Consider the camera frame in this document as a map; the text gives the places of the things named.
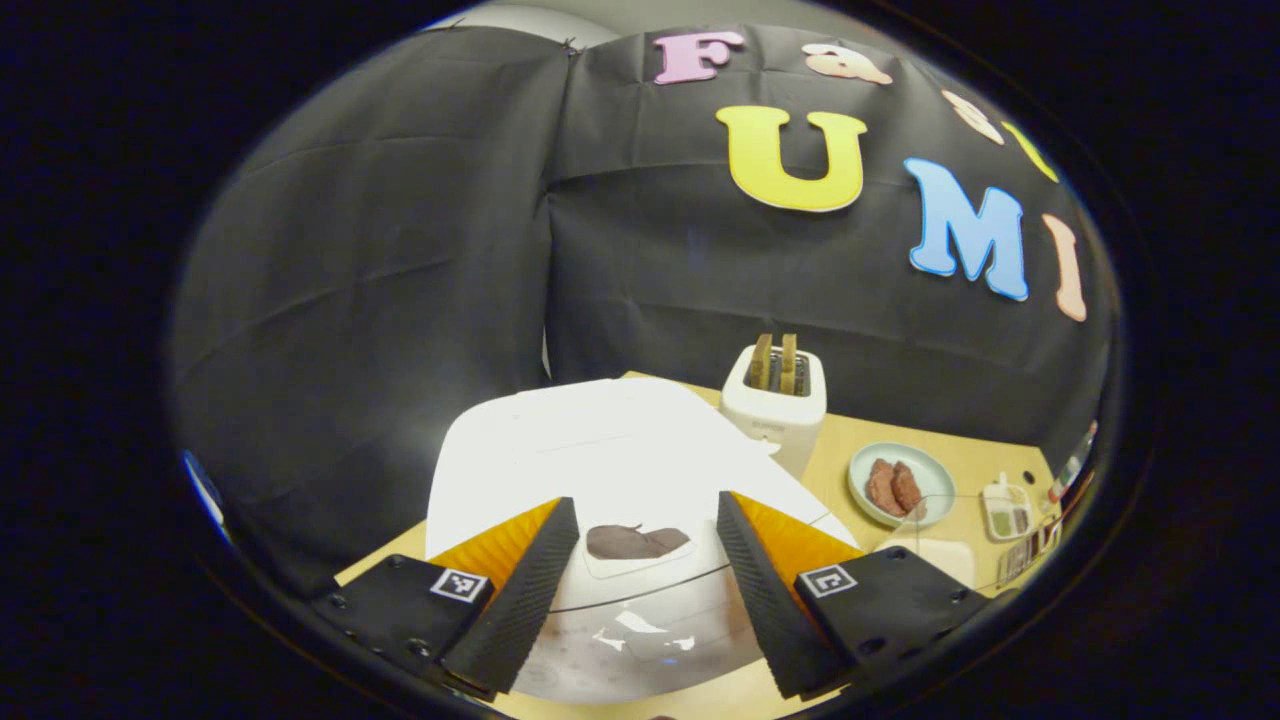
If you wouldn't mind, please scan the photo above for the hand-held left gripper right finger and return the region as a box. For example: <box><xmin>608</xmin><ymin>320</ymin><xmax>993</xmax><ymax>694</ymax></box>
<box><xmin>715</xmin><ymin>490</ymin><xmax>1001</xmax><ymax>700</ymax></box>

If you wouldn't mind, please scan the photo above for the white rice cooker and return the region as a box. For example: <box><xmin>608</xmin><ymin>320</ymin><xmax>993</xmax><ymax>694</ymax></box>
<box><xmin>425</xmin><ymin>377</ymin><xmax>861</xmax><ymax>703</ymax></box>

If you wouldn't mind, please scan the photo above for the light blue plate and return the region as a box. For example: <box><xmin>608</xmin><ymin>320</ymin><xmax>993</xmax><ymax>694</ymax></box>
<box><xmin>848</xmin><ymin>442</ymin><xmax>958</xmax><ymax>530</ymax></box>

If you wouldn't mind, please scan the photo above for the brown meat slice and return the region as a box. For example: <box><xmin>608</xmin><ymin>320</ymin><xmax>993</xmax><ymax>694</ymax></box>
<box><xmin>890</xmin><ymin>461</ymin><xmax>925</xmax><ymax>514</ymax></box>
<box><xmin>866</xmin><ymin>458</ymin><xmax>899</xmax><ymax>518</ymax></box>

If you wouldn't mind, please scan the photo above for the white toaster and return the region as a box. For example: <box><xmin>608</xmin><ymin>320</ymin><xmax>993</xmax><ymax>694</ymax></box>
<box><xmin>720</xmin><ymin>343</ymin><xmax>829</xmax><ymax>482</ymax></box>

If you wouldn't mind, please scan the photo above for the clear box of rice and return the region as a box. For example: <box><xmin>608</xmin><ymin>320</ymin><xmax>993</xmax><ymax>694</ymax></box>
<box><xmin>878</xmin><ymin>495</ymin><xmax>987</xmax><ymax>592</ymax></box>

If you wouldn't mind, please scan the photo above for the white divided bean dish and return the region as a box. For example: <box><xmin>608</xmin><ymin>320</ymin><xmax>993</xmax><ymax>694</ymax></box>
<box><xmin>982</xmin><ymin>472</ymin><xmax>1035</xmax><ymax>542</ymax></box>

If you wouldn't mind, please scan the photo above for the black backdrop cloth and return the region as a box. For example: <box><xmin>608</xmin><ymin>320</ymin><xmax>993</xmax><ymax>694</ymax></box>
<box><xmin>168</xmin><ymin>22</ymin><xmax>1119</xmax><ymax>601</ymax></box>

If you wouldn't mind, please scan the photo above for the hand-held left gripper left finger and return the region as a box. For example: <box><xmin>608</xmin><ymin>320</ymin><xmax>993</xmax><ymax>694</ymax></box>
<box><xmin>310</xmin><ymin>497</ymin><xmax>581</xmax><ymax>699</ymax></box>

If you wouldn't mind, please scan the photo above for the clear plastic water bottle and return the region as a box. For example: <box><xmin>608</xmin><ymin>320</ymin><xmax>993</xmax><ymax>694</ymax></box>
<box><xmin>1045</xmin><ymin>420</ymin><xmax>1100</xmax><ymax>507</ymax></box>

